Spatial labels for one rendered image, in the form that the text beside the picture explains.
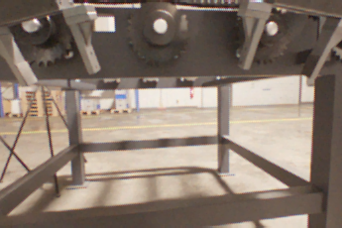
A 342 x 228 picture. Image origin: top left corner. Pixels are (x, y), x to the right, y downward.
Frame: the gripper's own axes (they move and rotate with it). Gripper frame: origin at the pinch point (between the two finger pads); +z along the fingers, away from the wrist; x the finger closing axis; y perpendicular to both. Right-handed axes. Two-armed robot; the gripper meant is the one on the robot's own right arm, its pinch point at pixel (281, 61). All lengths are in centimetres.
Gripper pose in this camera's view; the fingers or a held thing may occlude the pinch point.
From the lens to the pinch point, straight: 40.4
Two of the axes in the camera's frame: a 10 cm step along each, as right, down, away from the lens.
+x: 9.9, 0.9, 1.5
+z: -1.5, 8.7, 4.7
